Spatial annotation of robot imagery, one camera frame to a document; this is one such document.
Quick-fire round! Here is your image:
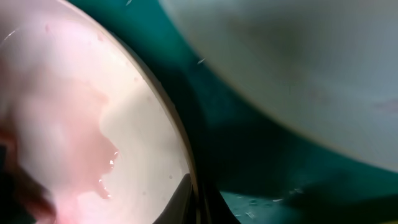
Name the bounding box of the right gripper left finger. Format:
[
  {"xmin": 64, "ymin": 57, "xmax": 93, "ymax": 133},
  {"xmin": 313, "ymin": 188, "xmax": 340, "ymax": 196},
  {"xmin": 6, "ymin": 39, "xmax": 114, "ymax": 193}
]
[{"xmin": 154, "ymin": 174, "xmax": 196, "ymax": 224}]

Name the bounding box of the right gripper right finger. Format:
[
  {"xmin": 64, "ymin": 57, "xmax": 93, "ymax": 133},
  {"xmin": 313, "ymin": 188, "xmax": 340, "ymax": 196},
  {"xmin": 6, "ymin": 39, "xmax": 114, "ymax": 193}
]
[{"xmin": 200, "ymin": 183, "xmax": 240, "ymax": 224}]

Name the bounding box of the white plate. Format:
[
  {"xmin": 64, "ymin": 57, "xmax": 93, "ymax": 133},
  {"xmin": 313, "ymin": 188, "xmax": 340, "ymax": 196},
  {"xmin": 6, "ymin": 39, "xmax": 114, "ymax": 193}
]
[{"xmin": 1, "ymin": 0, "xmax": 197, "ymax": 223}]

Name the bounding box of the light blue plate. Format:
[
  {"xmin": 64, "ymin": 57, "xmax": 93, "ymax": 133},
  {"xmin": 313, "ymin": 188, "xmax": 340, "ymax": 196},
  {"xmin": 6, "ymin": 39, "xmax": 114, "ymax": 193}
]
[{"xmin": 161, "ymin": 0, "xmax": 397, "ymax": 171}]

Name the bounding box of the teal plastic serving tray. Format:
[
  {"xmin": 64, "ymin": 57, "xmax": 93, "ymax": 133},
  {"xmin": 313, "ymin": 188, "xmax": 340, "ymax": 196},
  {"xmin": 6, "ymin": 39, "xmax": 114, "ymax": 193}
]
[{"xmin": 73, "ymin": 0, "xmax": 397, "ymax": 223}]

